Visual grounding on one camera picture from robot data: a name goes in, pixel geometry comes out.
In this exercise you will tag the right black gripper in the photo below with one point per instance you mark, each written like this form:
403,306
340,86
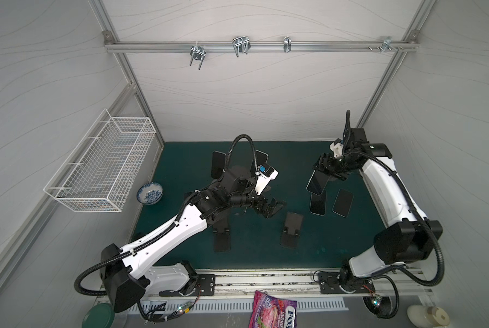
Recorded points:
328,167

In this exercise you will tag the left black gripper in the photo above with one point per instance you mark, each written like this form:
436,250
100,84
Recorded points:
259,203

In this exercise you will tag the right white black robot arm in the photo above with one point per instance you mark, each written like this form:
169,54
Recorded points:
408,244

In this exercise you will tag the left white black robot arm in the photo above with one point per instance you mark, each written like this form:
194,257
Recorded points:
126,274

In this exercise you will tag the front right folding stand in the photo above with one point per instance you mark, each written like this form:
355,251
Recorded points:
291,230

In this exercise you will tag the folding stand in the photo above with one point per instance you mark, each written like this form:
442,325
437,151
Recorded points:
222,238
291,230

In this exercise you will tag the front left folding stand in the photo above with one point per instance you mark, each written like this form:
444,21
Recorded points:
222,238

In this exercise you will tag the pink snack bag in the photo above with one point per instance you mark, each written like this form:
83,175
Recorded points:
270,311

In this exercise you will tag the white vent grille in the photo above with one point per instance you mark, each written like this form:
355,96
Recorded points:
221,306

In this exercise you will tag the blue white ceramic bowl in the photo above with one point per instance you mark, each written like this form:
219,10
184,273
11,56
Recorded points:
150,193

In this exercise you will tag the centre metal U-bolt clamp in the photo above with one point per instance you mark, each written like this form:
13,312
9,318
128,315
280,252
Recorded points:
241,45

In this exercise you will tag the metal u-bolt clamp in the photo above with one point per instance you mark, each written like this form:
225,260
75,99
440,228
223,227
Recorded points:
241,45
198,54

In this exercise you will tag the left metal U-bolt clamp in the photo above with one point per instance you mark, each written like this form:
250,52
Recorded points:
198,54

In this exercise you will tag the aluminium cross bar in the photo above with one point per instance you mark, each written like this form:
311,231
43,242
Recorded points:
256,46

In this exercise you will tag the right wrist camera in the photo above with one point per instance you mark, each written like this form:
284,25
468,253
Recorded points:
337,148

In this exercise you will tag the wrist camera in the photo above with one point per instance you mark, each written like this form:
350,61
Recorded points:
264,175
337,148

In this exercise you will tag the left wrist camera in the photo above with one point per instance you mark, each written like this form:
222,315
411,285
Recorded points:
264,175

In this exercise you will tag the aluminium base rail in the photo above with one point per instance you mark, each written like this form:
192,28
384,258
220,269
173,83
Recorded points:
295,283

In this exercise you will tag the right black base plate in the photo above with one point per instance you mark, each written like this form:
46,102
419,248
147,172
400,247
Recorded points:
342,283

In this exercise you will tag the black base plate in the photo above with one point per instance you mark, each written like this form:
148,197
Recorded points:
342,283
203,285

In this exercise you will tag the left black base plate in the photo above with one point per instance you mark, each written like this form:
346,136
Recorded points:
203,285

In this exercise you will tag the right metal bolt bracket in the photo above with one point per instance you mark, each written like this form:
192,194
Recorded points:
386,46

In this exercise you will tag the small metal bracket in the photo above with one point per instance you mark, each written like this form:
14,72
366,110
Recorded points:
287,44

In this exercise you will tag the white wire basket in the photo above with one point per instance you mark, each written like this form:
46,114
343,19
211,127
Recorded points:
99,173

